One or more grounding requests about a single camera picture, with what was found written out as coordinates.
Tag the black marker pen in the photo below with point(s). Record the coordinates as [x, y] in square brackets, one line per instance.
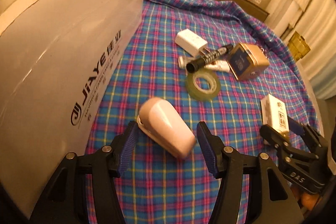
[199, 63]

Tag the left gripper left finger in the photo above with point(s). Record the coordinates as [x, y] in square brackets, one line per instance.
[64, 199]

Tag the gold tin box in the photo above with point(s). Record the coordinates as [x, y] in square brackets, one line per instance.
[247, 61]

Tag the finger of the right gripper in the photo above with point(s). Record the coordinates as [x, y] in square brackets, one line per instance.
[277, 141]
[310, 136]

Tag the small white carton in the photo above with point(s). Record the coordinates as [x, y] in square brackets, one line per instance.
[273, 113]

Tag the white storage box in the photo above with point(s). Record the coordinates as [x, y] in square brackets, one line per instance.
[57, 58]

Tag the white cream tube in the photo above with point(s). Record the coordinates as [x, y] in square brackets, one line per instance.
[218, 65]

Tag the pink white stapler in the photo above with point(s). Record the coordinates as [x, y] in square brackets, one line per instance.
[161, 122]

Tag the silver key carabiner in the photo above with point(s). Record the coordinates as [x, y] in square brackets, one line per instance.
[265, 52]

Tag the plaid tablecloth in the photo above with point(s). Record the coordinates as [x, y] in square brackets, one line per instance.
[157, 187]

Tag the clear tape roll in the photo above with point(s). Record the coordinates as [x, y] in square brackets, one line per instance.
[203, 85]

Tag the yellow plastic container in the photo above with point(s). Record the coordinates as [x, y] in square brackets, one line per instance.
[298, 46]

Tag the white power adapter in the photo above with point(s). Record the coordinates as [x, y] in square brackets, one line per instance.
[190, 42]

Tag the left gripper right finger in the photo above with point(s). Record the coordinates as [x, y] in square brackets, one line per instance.
[270, 199]

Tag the white curtain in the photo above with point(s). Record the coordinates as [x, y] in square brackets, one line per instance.
[314, 20]

